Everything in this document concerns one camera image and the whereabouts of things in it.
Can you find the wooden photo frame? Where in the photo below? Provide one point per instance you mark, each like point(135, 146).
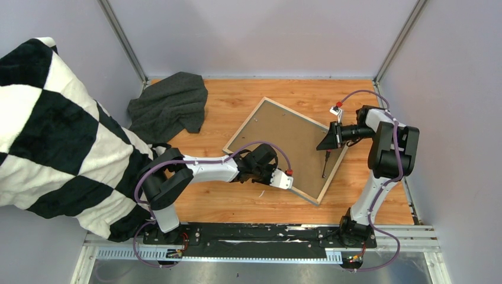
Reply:
point(298, 136)

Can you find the black white checkered blanket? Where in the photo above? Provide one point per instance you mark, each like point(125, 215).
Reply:
point(62, 154)

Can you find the aluminium corner post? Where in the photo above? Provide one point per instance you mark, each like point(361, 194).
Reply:
point(123, 40)
point(408, 25)

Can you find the left aluminium corner post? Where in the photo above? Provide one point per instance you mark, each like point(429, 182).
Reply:
point(123, 40)

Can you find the right aluminium corner post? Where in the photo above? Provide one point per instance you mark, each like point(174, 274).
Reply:
point(408, 25)

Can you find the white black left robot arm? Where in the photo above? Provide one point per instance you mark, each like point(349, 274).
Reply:
point(163, 180)

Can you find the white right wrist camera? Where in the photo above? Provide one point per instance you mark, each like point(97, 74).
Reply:
point(338, 112)

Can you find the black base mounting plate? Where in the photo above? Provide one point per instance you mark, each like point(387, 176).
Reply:
point(257, 241)

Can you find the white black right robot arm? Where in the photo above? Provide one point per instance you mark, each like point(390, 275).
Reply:
point(391, 157)

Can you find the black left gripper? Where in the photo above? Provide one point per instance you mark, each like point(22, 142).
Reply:
point(272, 167)

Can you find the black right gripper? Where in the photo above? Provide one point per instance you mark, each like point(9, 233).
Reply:
point(335, 133)

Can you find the dark grey cloth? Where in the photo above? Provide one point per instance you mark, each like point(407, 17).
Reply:
point(169, 106)

